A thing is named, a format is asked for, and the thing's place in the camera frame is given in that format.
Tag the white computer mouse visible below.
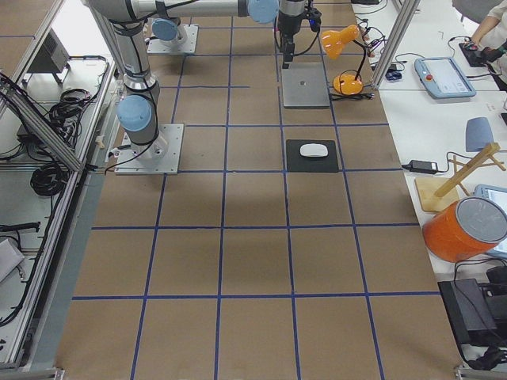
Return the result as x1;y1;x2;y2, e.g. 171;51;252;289
299;143;329;158

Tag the black mousepad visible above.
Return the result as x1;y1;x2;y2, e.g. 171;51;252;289
285;139;339;173

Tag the person at desk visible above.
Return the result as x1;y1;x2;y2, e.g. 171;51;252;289
471;1;506;49

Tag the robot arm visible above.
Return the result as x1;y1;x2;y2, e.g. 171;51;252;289
86;1;309;162
151;17;187;44

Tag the wooden stand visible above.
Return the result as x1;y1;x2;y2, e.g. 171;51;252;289
415;142;506;213

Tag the orange cylindrical bucket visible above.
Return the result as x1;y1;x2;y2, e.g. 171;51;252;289
422;196;506;263

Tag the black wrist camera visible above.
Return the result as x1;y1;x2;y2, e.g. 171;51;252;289
305;5;322;33

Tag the black box on desk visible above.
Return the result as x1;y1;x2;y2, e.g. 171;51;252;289
438;279;501;346

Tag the grey blue pouch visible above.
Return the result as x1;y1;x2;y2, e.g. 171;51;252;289
465;117;494;152

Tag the black lamp power cable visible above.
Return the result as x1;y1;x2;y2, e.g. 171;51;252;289
329;91;375;101

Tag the grey laptop notebook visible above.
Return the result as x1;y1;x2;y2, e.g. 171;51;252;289
281;63;330;108

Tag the aluminium frame post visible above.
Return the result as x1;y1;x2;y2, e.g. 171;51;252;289
372;0;420;90

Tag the black laptop charger brick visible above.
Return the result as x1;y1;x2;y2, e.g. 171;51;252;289
402;159;444;175

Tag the orange desk lamp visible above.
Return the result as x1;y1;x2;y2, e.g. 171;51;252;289
321;25;366;97

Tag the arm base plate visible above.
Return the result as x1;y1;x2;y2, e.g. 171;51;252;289
113;123;184;175
147;23;199;55

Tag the blue teach pendant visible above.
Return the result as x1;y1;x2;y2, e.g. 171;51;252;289
414;57;476;99

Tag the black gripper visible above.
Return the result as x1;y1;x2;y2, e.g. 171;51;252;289
277;0;306;69

